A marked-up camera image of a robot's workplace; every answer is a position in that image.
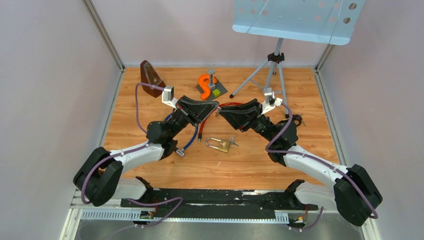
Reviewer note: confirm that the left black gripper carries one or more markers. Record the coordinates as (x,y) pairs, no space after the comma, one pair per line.
(194,111)

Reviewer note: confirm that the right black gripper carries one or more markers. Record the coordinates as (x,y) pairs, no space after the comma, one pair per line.
(242,115)

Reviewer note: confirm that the padlock silver keys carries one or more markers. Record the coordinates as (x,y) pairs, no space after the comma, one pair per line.
(232,140)

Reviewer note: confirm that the brass padlock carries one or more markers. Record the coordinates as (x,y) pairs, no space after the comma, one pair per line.
(218,144)

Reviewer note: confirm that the blue cable lock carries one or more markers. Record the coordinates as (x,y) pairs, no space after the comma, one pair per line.
(190,139)

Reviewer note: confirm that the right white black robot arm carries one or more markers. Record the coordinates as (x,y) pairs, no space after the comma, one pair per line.
(350,190)

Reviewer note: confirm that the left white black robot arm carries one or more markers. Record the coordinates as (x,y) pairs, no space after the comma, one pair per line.
(99,178)

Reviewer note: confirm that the orange S block toy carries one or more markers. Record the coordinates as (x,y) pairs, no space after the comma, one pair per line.
(209,86)

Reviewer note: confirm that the small black padlock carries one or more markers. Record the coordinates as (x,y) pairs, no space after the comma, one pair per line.
(297,119)

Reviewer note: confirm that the brown wooden metronome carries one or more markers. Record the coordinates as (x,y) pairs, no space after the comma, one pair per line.
(148,75)

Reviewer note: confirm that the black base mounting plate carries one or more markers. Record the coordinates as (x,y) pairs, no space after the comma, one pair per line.
(224,203)

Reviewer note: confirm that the light blue music stand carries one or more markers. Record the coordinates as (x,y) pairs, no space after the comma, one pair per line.
(329,22)

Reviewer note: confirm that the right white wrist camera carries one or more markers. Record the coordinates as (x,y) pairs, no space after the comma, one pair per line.
(271,99)

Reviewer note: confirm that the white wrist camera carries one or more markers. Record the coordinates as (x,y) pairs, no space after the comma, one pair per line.
(168,96)
(271,99)

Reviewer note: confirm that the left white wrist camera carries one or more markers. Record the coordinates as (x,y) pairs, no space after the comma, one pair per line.
(168,96)

